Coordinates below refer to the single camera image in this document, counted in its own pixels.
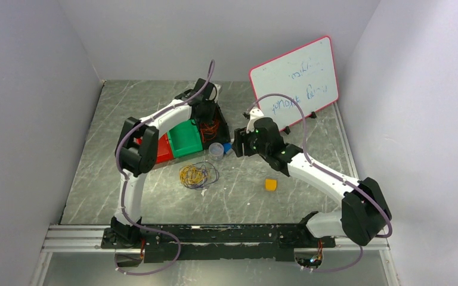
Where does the clear round container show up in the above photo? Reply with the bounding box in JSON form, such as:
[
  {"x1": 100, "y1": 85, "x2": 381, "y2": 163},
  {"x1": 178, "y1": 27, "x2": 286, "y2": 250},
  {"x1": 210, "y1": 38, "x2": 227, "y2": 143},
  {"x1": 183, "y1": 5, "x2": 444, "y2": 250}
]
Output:
[{"x1": 208, "y1": 142, "x2": 224, "y2": 161}]

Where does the orange yellow block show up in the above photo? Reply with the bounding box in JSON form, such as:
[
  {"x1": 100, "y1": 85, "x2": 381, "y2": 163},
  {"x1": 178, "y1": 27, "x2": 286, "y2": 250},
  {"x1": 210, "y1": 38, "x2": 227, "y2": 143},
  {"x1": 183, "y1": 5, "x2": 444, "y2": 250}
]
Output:
[{"x1": 264, "y1": 178, "x2": 278, "y2": 191}]

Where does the aluminium frame rail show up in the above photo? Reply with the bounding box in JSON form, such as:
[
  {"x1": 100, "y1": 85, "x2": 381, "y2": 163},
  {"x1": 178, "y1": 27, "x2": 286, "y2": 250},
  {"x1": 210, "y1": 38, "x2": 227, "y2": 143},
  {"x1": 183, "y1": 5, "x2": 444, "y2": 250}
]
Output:
[{"x1": 42, "y1": 225, "x2": 107, "y2": 253}]

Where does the white board with red frame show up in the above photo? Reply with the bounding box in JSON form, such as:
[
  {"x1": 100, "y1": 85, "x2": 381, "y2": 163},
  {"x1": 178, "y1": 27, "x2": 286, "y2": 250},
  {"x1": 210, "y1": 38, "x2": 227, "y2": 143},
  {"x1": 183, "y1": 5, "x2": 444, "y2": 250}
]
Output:
[{"x1": 249, "y1": 36, "x2": 339, "y2": 130}]

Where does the red plastic bin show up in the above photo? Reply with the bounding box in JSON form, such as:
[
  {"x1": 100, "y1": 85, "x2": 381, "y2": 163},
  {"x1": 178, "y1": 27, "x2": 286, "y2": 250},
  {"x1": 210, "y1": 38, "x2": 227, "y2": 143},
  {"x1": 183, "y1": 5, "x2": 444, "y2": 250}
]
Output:
[{"x1": 135, "y1": 133, "x2": 174, "y2": 164}]

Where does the orange cable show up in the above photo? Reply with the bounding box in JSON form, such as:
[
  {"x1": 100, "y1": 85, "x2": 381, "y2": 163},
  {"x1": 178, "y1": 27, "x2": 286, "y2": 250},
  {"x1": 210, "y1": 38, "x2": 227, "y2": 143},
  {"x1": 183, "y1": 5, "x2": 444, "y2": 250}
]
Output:
[
  {"x1": 200, "y1": 120, "x2": 220, "y2": 143},
  {"x1": 200, "y1": 119, "x2": 221, "y2": 142},
  {"x1": 201, "y1": 118, "x2": 221, "y2": 141}
]

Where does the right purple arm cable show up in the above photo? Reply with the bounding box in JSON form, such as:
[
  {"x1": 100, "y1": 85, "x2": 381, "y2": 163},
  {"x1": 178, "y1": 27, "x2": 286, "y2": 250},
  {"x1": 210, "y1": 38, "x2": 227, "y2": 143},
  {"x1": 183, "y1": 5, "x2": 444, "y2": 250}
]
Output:
[{"x1": 245, "y1": 93, "x2": 394, "y2": 274}]

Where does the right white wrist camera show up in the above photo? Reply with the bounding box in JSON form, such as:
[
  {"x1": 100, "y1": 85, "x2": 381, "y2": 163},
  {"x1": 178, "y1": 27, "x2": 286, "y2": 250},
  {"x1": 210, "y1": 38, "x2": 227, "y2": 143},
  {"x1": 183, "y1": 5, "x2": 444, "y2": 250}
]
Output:
[{"x1": 243, "y1": 107, "x2": 264, "y2": 133}]

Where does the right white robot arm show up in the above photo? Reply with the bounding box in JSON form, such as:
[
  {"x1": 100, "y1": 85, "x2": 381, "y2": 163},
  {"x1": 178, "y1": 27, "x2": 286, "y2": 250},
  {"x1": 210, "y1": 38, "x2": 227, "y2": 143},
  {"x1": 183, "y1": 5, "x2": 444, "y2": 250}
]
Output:
[{"x1": 232, "y1": 117, "x2": 392, "y2": 247}]

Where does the yellow cable bundle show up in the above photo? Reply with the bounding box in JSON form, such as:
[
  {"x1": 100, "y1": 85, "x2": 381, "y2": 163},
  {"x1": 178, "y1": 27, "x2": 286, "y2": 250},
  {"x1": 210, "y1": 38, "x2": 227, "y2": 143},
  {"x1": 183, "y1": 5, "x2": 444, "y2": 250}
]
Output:
[{"x1": 180, "y1": 164, "x2": 207, "y2": 187}]

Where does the blue eraser block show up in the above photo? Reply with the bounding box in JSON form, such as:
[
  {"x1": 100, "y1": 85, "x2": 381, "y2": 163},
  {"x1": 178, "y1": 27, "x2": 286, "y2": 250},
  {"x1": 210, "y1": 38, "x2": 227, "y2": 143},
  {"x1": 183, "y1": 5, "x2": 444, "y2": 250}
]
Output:
[{"x1": 222, "y1": 142, "x2": 232, "y2": 154}]

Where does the black plastic bin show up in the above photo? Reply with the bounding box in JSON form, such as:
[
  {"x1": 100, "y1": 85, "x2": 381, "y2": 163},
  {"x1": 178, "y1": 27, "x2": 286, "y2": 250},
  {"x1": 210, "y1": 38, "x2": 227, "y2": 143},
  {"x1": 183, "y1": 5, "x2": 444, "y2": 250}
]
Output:
[{"x1": 197, "y1": 104, "x2": 231, "y2": 150}]

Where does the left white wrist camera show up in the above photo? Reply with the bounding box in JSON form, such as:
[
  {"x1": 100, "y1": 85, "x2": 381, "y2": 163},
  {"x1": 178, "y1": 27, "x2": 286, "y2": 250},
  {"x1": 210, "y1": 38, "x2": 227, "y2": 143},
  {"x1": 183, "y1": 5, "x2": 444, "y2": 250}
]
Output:
[{"x1": 211, "y1": 83, "x2": 222, "y2": 99}]

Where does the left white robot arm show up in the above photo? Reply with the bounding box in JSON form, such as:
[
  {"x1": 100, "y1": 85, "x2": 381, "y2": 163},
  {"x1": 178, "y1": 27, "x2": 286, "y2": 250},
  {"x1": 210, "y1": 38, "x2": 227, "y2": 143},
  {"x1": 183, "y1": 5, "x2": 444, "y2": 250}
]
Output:
[{"x1": 110, "y1": 79, "x2": 221, "y2": 248}]

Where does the green plastic bin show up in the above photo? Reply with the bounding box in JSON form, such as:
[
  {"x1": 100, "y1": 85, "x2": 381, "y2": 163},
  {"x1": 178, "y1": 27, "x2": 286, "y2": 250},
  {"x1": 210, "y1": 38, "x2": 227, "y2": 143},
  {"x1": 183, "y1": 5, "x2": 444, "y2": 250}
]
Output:
[{"x1": 167, "y1": 120, "x2": 203, "y2": 158}]

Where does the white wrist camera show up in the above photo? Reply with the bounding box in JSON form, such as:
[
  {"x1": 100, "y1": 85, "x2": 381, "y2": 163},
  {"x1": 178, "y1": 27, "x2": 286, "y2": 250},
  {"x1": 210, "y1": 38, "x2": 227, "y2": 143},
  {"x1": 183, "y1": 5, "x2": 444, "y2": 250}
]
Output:
[
  {"x1": 211, "y1": 83, "x2": 222, "y2": 99},
  {"x1": 243, "y1": 107, "x2": 264, "y2": 133}
]

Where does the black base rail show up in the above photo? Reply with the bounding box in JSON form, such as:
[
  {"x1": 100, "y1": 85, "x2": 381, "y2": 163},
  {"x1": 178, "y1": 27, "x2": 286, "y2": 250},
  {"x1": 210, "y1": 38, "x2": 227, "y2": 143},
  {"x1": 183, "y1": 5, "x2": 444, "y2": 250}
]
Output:
[{"x1": 100, "y1": 222, "x2": 335, "y2": 263}]

